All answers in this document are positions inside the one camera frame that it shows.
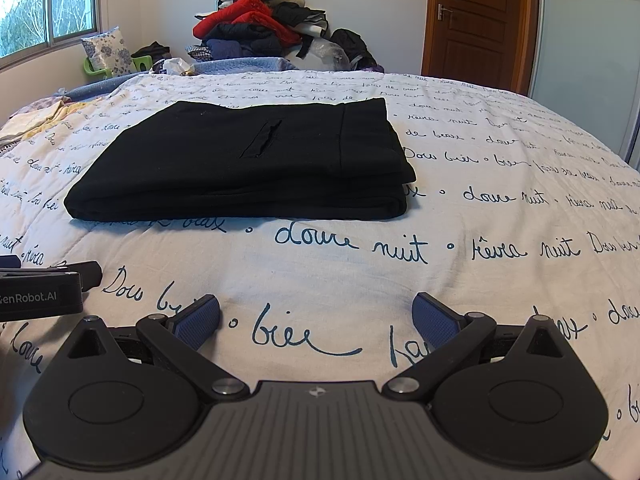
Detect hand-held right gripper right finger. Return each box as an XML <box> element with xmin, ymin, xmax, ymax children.
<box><xmin>381</xmin><ymin>291</ymin><xmax>568</xmax><ymax>402</ymax></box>

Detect white script-printed bedspread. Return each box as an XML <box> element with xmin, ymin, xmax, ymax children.
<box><xmin>0</xmin><ymin>69</ymin><xmax>640</xmax><ymax>480</ymax></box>

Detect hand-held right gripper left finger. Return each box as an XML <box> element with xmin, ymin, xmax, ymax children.
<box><xmin>64</xmin><ymin>294</ymin><xmax>251</xmax><ymax>402</ymax></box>

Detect blue blanket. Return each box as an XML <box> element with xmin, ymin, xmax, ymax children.
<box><xmin>65</xmin><ymin>56</ymin><xmax>306</xmax><ymax>103</ymax></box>

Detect stack of folded cloths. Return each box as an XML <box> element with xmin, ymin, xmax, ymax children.
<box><xmin>0</xmin><ymin>95</ymin><xmax>96</xmax><ymax>153</ymax></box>

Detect black pants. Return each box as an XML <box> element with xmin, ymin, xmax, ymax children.
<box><xmin>64</xmin><ymin>97</ymin><xmax>417</xmax><ymax>222</ymax></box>

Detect window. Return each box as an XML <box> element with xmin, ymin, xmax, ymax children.
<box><xmin>0</xmin><ymin>0</ymin><xmax>101</xmax><ymax>59</ymax></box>

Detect clear plastic bag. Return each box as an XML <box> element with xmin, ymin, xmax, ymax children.
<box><xmin>307</xmin><ymin>37</ymin><xmax>351</xmax><ymax>71</ymax></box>

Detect green plastic stool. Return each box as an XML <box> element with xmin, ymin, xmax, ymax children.
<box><xmin>82</xmin><ymin>52</ymin><xmax>154</xmax><ymax>81</ymax></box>

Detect floral pillow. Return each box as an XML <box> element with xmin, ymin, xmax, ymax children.
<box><xmin>81</xmin><ymin>25</ymin><xmax>136</xmax><ymax>77</ymax></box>

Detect dark handbag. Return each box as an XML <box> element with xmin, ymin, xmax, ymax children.
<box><xmin>131</xmin><ymin>41</ymin><xmax>172</xmax><ymax>61</ymax></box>

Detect pile of clothes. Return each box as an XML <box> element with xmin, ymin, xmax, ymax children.
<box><xmin>187</xmin><ymin>0</ymin><xmax>331</xmax><ymax>61</ymax></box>

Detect white wardrobe door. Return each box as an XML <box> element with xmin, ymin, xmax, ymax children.
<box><xmin>529</xmin><ymin>0</ymin><xmax>640</xmax><ymax>171</ymax></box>

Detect wooden door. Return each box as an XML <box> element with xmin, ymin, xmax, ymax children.
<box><xmin>421</xmin><ymin>0</ymin><xmax>542</xmax><ymax>96</ymax></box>

